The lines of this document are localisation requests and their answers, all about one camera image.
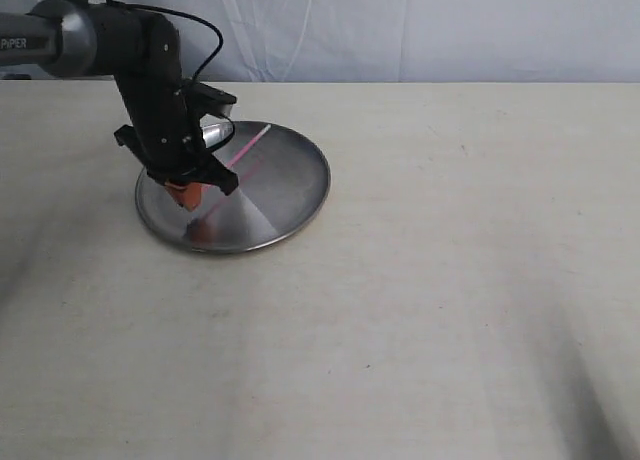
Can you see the small dark object at table edge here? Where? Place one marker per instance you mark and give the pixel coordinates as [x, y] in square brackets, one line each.
[15, 76]

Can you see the pink glow stick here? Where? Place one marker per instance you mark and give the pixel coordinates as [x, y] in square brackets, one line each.
[248, 146]

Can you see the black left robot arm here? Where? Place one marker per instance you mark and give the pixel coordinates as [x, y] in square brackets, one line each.
[140, 48]

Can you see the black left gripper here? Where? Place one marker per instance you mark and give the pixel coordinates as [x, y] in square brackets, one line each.
[166, 142]

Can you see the round stainless steel plate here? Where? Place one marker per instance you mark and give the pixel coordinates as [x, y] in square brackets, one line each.
[284, 181]

